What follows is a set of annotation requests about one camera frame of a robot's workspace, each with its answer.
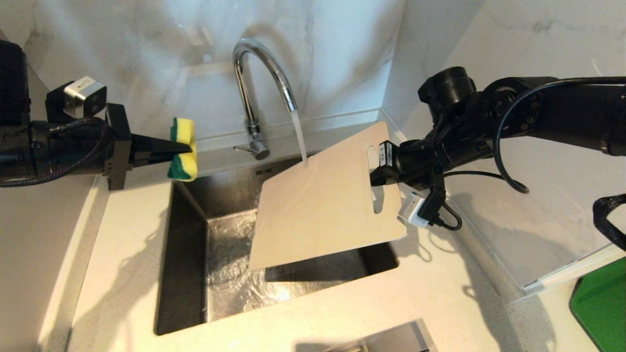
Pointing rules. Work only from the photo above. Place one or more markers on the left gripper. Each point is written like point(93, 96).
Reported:
point(117, 146)

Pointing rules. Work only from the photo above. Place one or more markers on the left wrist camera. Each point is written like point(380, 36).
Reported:
point(84, 98)

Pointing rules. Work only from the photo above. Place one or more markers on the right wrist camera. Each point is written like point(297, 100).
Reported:
point(413, 208)

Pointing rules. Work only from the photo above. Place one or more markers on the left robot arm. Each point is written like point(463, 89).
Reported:
point(11, 83)

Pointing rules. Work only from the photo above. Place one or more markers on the green plastic board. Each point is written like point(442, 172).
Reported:
point(604, 308)

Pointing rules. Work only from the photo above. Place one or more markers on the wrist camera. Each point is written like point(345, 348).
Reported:
point(413, 208)
point(84, 98)

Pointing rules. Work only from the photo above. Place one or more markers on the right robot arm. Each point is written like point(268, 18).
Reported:
point(562, 112)

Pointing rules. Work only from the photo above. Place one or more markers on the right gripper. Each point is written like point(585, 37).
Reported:
point(415, 159)

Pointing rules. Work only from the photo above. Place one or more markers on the clear acrylic splash guard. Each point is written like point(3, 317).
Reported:
point(538, 210)

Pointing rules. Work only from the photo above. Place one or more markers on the beige cutting board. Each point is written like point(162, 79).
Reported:
point(313, 210)

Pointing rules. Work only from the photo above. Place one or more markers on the stainless steel sink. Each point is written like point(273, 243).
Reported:
point(230, 274)

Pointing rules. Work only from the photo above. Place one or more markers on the chrome gooseneck faucet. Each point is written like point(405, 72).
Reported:
point(252, 127)

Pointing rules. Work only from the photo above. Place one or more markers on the yellow and green sponge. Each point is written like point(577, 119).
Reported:
point(182, 168)

